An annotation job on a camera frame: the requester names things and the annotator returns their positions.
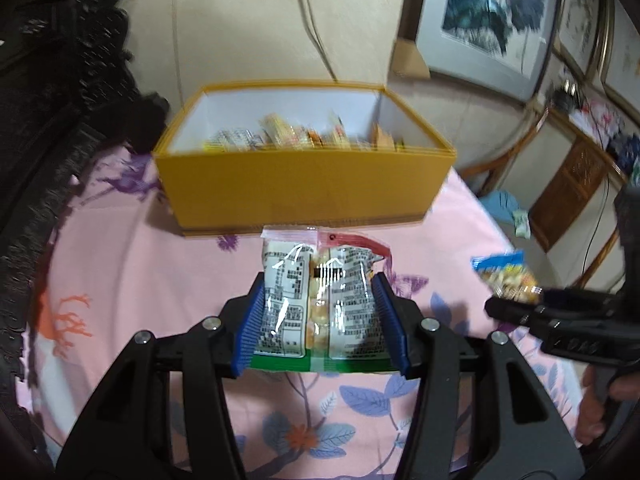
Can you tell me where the framed lotus painting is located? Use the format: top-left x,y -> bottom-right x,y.
397,0 -> 568,107

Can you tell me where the yellow cardboard box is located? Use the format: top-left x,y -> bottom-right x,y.
151,81 -> 457,237

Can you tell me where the wooden armchair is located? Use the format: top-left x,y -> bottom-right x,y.
457,105 -> 632,291

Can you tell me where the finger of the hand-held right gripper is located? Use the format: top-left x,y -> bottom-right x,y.
484,286 -> 621,323
530,317 -> 621,358

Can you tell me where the pile of snack packets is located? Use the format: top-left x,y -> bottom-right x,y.
200,111 -> 407,153

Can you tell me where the grey plug with cable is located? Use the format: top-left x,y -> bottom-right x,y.
299,0 -> 339,84

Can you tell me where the dark carved wooden bench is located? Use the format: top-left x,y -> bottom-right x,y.
0,0 -> 171,480

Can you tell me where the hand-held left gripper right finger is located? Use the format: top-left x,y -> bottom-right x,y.
371,271 -> 586,480

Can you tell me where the black cable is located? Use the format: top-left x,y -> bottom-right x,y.
575,175 -> 614,287

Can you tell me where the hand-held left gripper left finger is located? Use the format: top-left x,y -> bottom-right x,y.
57,271 -> 267,480

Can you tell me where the pink floral blanket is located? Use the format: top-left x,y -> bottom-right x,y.
15,142 -> 591,480

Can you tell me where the person's right hand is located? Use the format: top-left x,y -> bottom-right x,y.
575,360 -> 640,448

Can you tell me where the pink white bag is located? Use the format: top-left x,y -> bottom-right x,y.
585,101 -> 627,137

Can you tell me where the blue snack packet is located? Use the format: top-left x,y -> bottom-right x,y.
470,250 -> 543,305

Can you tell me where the blue cloth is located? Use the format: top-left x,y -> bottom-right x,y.
482,190 -> 523,224

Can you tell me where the framed ink painting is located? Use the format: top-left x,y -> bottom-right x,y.
552,0 -> 616,82
600,0 -> 640,107

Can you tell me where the cardboard corner protector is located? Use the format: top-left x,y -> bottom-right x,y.
390,39 -> 432,80

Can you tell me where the white snack packet red seal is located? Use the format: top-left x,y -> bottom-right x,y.
260,226 -> 393,375

